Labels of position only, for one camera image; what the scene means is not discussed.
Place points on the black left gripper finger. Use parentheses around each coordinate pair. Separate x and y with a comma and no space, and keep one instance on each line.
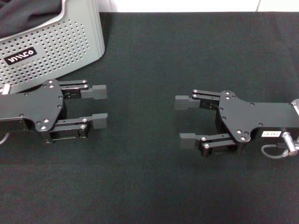
(77,127)
(93,92)

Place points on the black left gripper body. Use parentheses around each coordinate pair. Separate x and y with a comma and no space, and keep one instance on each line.
(30,109)

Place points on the silver plug connector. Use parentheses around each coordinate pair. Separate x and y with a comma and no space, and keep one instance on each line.
(5,89)
(289,144)

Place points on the silver left plug connector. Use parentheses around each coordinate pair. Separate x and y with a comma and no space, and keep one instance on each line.
(5,89)

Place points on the grey perforated storage box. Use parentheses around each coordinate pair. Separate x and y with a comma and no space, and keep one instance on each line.
(58,44)

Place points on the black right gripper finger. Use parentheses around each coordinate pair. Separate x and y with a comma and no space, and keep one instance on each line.
(188,141)
(184,102)

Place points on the silver right plug connector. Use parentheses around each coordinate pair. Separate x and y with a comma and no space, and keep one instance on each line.
(289,144)

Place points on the black tablecloth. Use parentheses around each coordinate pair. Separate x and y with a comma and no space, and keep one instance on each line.
(149,186)

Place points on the dark cloth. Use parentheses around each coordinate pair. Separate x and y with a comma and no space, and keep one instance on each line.
(25,14)

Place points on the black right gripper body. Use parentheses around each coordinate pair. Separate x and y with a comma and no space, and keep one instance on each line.
(254,119)

